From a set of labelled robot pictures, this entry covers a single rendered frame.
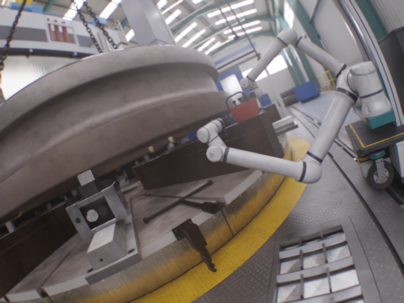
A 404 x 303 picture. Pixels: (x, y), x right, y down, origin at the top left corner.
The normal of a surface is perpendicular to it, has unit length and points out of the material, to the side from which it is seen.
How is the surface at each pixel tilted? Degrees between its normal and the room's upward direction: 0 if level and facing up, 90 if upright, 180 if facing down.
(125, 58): 90
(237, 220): 90
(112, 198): 90
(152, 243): 90
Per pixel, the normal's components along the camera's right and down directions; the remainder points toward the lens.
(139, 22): -0.35, 0.24
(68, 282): 0.23, -0.02
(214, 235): 0.50, -0.15
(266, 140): -0.64, 0.36
